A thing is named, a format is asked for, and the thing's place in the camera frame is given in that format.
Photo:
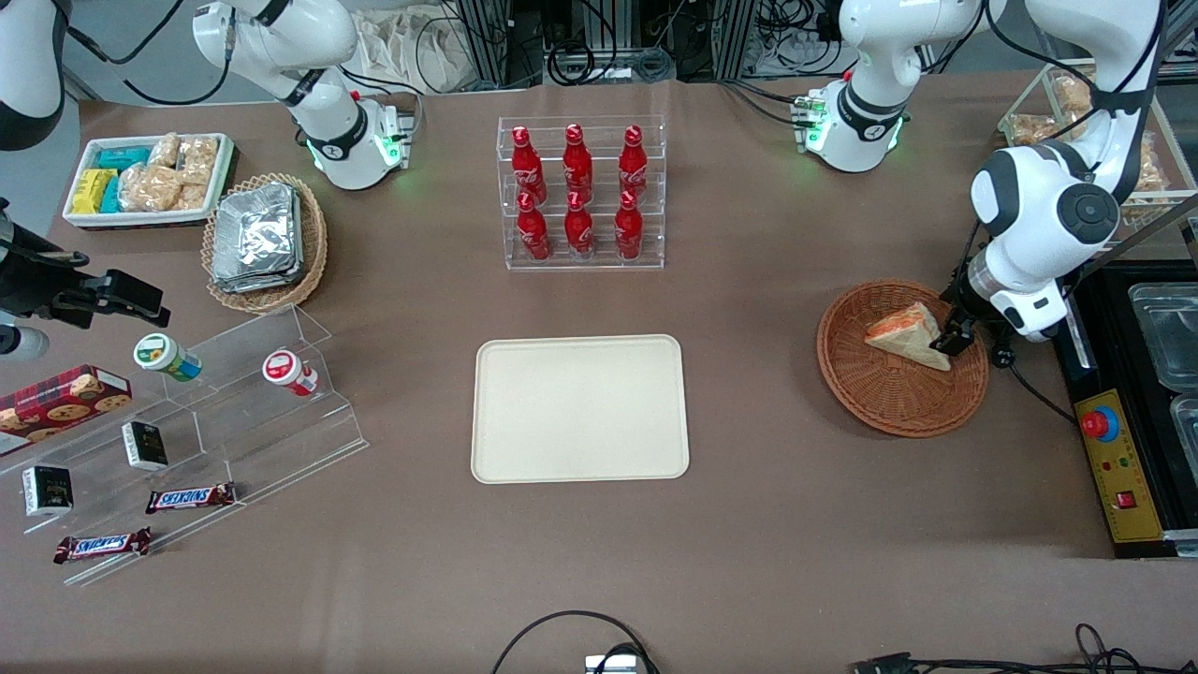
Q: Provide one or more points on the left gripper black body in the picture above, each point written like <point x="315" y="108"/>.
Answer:
<point x="963" y="307"/>

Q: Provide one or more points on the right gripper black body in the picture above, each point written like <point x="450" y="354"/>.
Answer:
<point x="36" y="283"/>

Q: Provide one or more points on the triangular sandwich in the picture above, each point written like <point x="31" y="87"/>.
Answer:
<point x="903" y="335"/>

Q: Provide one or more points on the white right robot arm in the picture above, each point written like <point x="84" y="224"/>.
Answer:
<point x="281" y="37"/>

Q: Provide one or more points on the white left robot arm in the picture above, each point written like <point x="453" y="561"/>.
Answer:
<point x="1048" y="206"/>

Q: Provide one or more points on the white rectangular snack tray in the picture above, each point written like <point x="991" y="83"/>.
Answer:
<point x="131" y="221"/>

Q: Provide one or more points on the round brown wicker basket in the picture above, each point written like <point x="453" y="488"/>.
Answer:
<point x="898" y="402"/>

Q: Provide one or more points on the light oval wicker basket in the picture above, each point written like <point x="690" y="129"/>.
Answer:
<point x="271" y="301"/>

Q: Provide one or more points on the beige plastic tray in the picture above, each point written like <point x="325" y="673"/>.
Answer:
<point x="543" y="412"/>

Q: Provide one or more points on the green lid yogurt cup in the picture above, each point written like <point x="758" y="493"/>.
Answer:
<point x="154" y="354"/>

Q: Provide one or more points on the yellow snack pack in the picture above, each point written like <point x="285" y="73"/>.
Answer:
<point x="92" y="190"/>

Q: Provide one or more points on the small teal snack pack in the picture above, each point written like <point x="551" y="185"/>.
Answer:
<point x="112" y="198"/>

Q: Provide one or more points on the clear bag of rice crackers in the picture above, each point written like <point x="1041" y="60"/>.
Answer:
<point x="199" y="159"/>
<point x="154" y="187"/>
<point x="192" y="197"/>
<point x="1151" y="168"/>
<point x="1072" y="94"/>
<point x="166" y="150"/>
<point x="1036" y="131"/>

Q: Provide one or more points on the long teal snack pack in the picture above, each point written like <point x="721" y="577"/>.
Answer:
<point x="122" y="157"/>

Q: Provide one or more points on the red plaid cookie box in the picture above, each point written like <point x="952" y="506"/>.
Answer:
<point x="56" y="398"/>

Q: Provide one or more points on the stack of foil containers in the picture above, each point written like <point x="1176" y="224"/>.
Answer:
<point x="257" y="239"/>

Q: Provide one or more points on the small black box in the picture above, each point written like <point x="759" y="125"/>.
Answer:
<point x="47" y="491"/>
<point x="145" y="447"/>

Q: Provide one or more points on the red lid yogurt cup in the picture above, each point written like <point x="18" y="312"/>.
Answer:
<point x="281" y="367"/>

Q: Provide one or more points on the grey metal bar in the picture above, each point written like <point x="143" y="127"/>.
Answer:
<point x="1151" y="225"/>

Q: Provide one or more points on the large steel pan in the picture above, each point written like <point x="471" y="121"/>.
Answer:
<point x="1170" y="337"/>

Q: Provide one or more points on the clear acrylic step display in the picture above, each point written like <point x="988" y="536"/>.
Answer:
<point x="281" y="440"/>

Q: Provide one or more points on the brown Snickers bar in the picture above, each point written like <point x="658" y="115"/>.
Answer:
<point x="192" y="498"/>
<point x="103" y="545"/>

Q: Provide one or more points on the black machine with yellow panel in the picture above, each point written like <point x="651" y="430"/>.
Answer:
<point x="1118" y="487"/>

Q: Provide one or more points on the small steel pan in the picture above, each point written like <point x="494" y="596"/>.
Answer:
<point x="1187" y="435"/>

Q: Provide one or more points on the red cola bottle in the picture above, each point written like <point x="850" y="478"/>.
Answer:
<point x="628" y="232"/>
<point x="577" y="167"/>
<point x="533" y="234"/>
<point x="579" y="232"/>
<point x="527" y="168"/>
<point x="634" y="167"/>

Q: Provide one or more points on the white cloth bag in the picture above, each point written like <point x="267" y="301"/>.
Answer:
<point x="412" y="51"/>

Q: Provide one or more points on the clear acrylic bottle rack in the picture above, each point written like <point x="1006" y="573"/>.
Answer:
<point x="552" y="264"/>

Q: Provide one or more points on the small grey device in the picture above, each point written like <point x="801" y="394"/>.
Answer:
<point x="610" y="666"/>

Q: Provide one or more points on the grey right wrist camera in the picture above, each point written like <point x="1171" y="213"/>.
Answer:
<point x="21" y="344"/>

